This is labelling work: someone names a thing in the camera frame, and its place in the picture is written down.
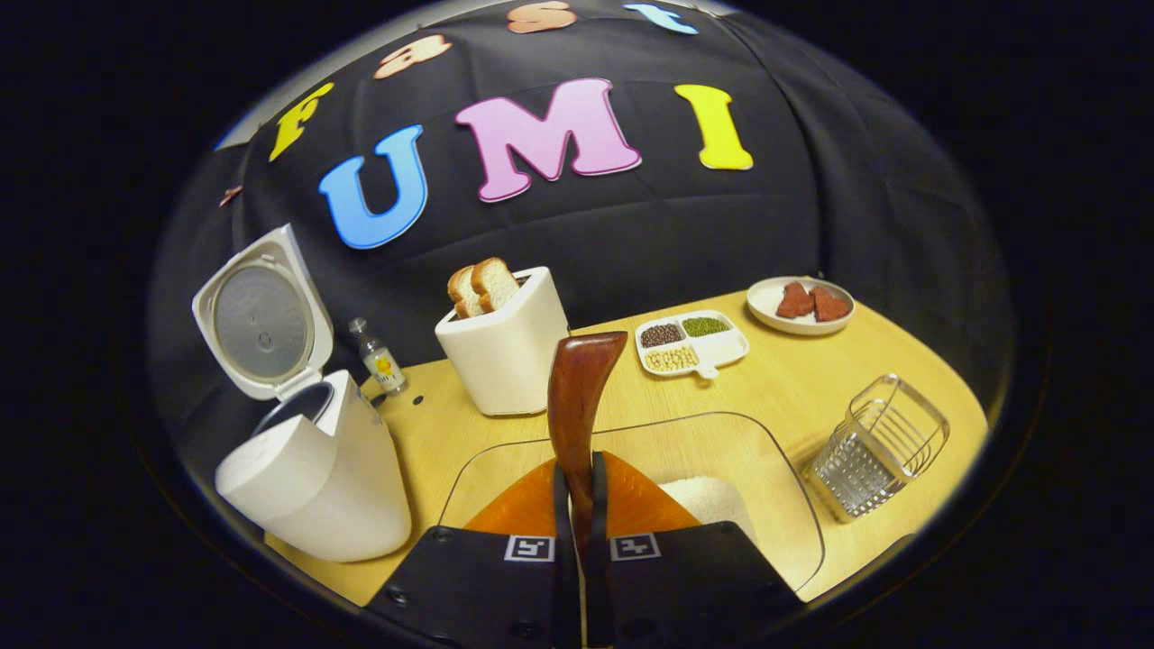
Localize toast bread slice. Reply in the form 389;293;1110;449
447;265;483;319
470;257;521;314

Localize yellow soybeans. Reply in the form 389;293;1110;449
644;345;700;373

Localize metal wire chopstick holder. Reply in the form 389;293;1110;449
805;373;951;524

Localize red meat slice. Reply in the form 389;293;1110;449
775;281;815;320
810;286;852;323

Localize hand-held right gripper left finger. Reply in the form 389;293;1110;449
365;451;578;649

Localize white rice cooker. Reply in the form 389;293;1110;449
191;224;413;563

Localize small glass bottle yellow label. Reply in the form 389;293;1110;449
348;317;408;396

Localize white rice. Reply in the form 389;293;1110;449
658;476;758;542

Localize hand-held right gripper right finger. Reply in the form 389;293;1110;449
586;451;808;649

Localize black backdrop cloth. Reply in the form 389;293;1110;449
149;0;1015;434

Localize white toaster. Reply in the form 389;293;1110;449
435;266;571;416

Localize clear plastic container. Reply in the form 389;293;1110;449
438;411;826;596

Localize brown wooden spoon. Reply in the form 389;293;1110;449
547;331;629;560

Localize white round plate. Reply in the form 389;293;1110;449
746;276;856;337

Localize white divided dish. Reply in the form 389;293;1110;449
635;310;751;380

